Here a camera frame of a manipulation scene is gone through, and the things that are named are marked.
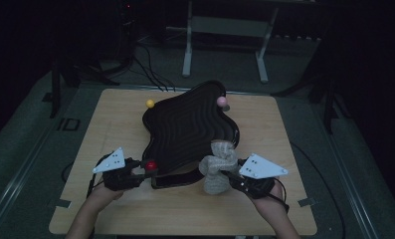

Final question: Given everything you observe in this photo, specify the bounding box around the black wavy tray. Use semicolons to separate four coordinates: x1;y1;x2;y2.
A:
141;79;241;190

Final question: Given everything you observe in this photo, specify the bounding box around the person's right hand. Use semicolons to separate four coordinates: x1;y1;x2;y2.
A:
250;178;288;218

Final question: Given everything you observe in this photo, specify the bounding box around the white metal desk frame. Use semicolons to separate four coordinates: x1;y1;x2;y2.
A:
166;0;281;84

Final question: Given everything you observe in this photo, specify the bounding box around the black tripod stand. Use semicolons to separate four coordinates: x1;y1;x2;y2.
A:
273;66;352;133
50;49;134;119

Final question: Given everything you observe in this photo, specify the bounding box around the grey cloth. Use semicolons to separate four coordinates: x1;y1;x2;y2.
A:
198;139;240;196

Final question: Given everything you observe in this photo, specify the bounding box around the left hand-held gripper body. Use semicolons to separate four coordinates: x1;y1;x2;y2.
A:
92;146;143;192

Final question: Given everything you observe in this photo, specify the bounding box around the person's left hand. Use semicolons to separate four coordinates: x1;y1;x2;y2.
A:
87;170;137;209

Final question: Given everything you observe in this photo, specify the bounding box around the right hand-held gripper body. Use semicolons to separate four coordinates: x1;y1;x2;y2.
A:
231;152;289;201

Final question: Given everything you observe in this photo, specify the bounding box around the dark equipment with red light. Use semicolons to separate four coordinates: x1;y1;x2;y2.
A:
116;0;138;64

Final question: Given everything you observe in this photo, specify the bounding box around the bundle of black cables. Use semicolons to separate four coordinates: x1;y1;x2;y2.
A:
133;43;177;93

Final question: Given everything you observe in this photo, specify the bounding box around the thin black cable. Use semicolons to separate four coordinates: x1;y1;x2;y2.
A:
61;162;74;183
290;141;347;239

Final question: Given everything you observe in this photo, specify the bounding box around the grey tape piece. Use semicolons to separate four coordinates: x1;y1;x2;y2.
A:
297;197;317;207
54;198;73;209

